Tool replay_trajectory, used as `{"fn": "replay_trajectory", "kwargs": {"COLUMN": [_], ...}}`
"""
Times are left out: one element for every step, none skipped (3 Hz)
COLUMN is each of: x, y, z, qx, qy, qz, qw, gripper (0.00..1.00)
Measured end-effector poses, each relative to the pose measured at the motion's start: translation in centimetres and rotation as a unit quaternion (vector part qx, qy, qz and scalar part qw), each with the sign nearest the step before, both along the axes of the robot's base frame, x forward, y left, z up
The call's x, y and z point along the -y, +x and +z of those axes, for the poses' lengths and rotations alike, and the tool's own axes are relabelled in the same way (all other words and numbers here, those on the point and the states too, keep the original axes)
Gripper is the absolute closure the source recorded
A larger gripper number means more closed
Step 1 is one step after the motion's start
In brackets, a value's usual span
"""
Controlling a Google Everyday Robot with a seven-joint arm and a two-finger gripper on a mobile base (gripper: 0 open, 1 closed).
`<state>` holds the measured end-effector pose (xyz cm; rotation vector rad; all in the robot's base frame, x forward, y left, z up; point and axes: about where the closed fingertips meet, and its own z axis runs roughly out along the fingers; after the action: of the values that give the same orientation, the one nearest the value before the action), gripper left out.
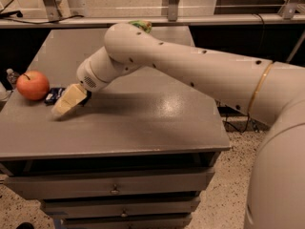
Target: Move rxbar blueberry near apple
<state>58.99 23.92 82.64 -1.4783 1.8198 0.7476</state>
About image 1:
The grey drawer cabinet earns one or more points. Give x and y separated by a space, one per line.
154 137

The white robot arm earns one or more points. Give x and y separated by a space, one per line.
270 92

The clear plastic water bottle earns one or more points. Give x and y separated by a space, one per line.
12 77

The top drawer metal knob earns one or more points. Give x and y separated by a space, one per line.
114 190

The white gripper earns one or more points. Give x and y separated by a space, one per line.
86 75

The green snack bag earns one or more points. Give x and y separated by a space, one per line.
144 25

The middle drawer metal knob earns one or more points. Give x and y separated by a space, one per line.
124 214

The dark blue rxbar wrapper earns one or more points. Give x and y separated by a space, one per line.
53 95

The drawer metal knob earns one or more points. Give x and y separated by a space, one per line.
114 190
124 214

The metal frame rail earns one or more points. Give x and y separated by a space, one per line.
102 13

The red apple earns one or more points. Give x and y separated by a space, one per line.
33 85

